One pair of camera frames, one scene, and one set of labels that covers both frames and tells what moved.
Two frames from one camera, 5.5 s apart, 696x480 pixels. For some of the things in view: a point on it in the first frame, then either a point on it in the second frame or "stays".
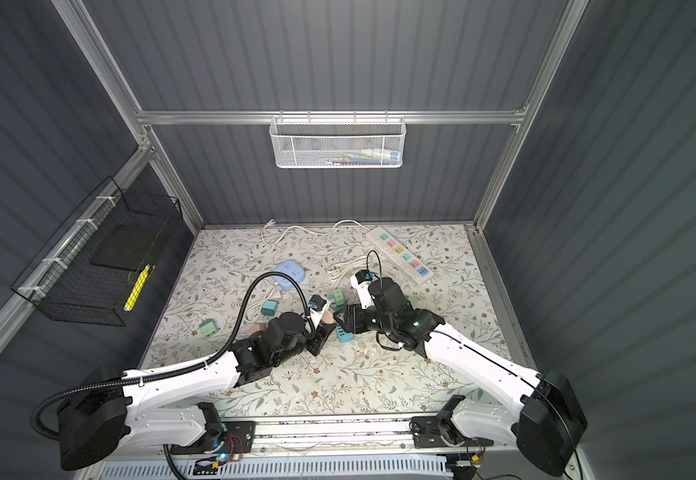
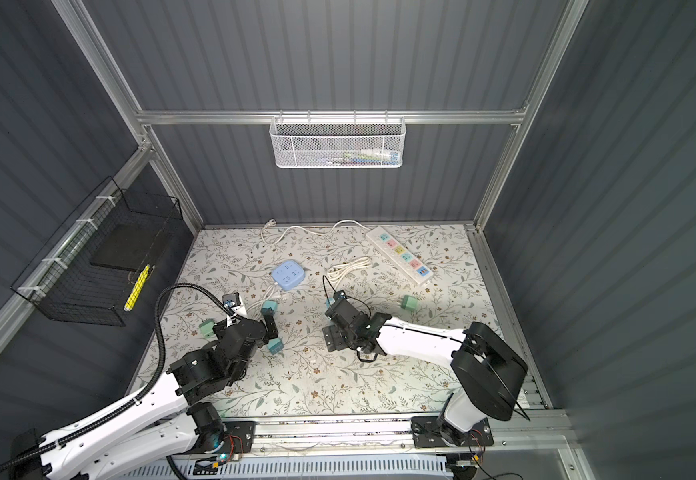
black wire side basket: (88, 272) stays
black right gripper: (353, 314) → (333, 337)
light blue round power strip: (291, 268) stays
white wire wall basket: (337, 142) stays
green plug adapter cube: (208, 328) stays
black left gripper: (319, 337) → (271, 332)
